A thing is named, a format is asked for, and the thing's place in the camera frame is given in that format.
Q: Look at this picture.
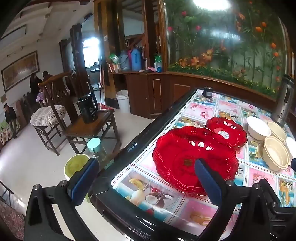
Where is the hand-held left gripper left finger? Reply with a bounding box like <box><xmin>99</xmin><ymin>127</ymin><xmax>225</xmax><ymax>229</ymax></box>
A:
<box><xmin>24</xmin><ymin>158</ymin><xmax>100</xmax><ymax>241</ymax></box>

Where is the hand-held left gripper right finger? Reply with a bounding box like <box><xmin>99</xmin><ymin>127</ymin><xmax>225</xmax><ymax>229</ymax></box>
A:
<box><xmin>194</xmin><ymin>159</ymin><xmax>275</xmax><ymax>241</ymax></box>

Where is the large red glass plate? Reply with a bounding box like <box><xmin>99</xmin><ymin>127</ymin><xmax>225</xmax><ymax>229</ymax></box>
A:
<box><xmin>152</xmin><ymin>126</ymin><xmax>239</xmax><ymax>197</ymax></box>

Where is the green lined waste bin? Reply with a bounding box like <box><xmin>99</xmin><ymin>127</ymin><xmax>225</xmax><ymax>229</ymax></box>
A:
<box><xmin>64</xmin><ymin>154</ymin><xmax>92</xmax><ymax>204</ymax></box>

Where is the cream ribbed bowl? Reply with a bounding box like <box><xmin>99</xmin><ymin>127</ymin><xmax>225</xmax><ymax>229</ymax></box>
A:
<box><xmin>267</xmin><ymin>120</ymin><xmax>287</xmax><ymax>142</ymax></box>
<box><xmin>263</xmin><ymin>136</ymin><xmax>290</xmax><ymax>171</ymax></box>

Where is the fruit print tablecloth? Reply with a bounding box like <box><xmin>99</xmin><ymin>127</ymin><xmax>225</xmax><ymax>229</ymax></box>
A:
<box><xmin>111</xmin><ymin>89</ymin><xmax>296</xmax><ymax>241</ymax></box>

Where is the teal lidded cup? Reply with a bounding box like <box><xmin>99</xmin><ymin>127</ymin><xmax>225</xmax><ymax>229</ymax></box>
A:
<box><xmin>86</xmin><ymin>138</ymin><xmax>107</xmax><ymax>161</ymax></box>

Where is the black glossy table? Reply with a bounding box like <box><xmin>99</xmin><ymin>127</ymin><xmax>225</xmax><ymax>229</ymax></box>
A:
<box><xmin>89</xmin><ymin>87</ymin><xmax>296</xmax><ymax>241</ymax></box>

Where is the small red glass plate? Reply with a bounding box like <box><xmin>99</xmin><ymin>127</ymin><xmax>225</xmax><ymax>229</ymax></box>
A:
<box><xmin>205</xmin><ymin>116</ymin><xmax>248</xmax><ymax>149</ymax></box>

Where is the steel thermos flask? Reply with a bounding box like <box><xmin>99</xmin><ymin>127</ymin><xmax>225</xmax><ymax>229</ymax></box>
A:
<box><xmin>270</xmin><ymin>74</ymin><xmax>296</xmax><ymax>127</ymax></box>

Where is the black electric kettle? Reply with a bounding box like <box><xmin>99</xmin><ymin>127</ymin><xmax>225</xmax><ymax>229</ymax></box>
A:
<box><xmin>76</xmin><ymin>92</ymin><xmax>99</xmax><ymax>125</ymax></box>

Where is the striped seat cushion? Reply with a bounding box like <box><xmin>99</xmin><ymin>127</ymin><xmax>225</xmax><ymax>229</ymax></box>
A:
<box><xmin>30</xmin><ymin>105</ymin><xmax>67</xmax><ymax>127</ymax></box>

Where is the white plastic bucket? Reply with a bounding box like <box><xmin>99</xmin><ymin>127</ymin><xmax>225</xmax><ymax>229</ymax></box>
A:
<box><xmin>115</xmin><ymin>90</ymin><xmax>131</xmax><ymax>114</ymax></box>

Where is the mop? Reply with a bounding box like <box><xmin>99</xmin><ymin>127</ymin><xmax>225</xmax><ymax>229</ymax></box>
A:
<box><xmin>97</xmin><ymin>56</ymin><xmax>114</xmax><ymax>112</ymax></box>

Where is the wooden chair with cushion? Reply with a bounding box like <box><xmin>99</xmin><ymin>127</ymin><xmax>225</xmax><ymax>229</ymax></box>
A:
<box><xmin>30</xmin><ymin>71</ymin><xmax>74</xmax><ymax>156</ymax></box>

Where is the window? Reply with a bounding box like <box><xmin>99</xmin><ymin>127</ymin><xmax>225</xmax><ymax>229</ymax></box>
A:
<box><xmin>82</xmin><ymin>38</ymin><xmax>100</xmax><ymax>69</ymax></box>

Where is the blue thermos jug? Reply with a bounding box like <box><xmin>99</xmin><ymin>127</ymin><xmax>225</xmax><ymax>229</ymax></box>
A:
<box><xmin>130</xmin><ymin>47</ymin><xmax>142</xmax><ymax>72</ymax></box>

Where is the artificial flower glass display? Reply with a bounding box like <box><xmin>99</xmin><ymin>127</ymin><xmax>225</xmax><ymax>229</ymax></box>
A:
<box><xmin>165</xmin><ymin>0</ymin><xmax>290</xmax><ymax>99</ymax></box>

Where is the framed wall painting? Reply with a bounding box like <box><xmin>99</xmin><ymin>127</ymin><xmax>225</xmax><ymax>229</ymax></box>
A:
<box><xmin>1</xmin><ymin>50</ymin><xmax>40</xmax><ymax>93</ymax></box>

